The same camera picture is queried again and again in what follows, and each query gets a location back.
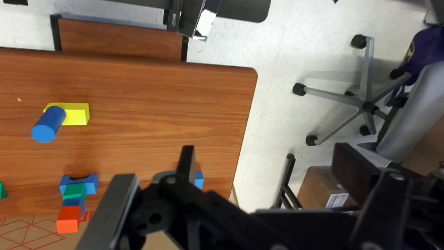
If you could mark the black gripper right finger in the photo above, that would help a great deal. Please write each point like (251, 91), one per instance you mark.
(382, 213)

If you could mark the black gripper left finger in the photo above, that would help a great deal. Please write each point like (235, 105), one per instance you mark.
(108, 213)

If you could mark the blue rectangular block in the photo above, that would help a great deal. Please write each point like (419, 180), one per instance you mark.
(198, 180)

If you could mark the blue cube block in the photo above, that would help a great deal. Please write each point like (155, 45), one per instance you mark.
(82, 206)

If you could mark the blue arch block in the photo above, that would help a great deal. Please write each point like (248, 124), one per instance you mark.
(92, 183)

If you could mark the green cube block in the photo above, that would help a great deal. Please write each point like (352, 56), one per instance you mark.
(74, 192)

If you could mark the orange cube block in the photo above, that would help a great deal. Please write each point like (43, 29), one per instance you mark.
(68, 222)

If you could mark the yellow rectangular block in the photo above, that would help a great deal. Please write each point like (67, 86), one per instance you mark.
(78, 115)

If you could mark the blue cylinder block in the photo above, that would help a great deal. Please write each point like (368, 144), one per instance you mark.
(47, 126)

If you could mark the green flat block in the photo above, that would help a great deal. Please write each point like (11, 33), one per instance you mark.
(1, 191)

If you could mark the small cardboard box white label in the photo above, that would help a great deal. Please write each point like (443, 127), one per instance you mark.
(323, 190)

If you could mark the grey office chair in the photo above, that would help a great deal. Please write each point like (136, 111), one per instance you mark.
(365, 105)

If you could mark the dark blue cloth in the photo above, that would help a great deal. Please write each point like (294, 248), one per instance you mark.
(425, 51)

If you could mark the wooden table base board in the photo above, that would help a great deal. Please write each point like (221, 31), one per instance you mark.
(119, 40)

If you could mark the black metal frame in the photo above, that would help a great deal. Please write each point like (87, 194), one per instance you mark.
(286, 181)

